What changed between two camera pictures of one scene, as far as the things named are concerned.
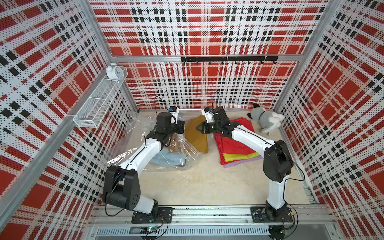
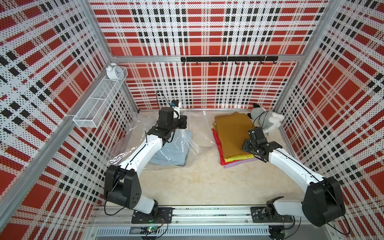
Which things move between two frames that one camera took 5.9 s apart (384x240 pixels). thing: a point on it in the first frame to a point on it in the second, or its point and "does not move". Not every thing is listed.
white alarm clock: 114,72 does not move
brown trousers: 197,139 to 233,129
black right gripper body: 213,127 to 249,147
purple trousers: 237,163 does not move
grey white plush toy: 268,120 does not move
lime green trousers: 230,157 does not move
